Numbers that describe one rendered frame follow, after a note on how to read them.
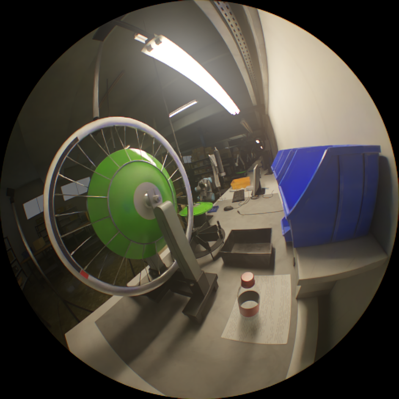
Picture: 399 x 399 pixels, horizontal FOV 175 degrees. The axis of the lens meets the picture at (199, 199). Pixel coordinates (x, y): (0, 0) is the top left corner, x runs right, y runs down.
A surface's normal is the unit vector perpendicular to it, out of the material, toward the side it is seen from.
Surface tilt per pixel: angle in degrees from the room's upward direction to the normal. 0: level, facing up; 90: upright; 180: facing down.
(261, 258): 93
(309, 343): 0
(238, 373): 0
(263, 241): 87
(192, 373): 0
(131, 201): 89
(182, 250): 87
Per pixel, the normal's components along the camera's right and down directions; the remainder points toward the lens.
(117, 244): 0.69, 0.17
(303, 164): -0.48, 0.30
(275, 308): -0.27, -0.93
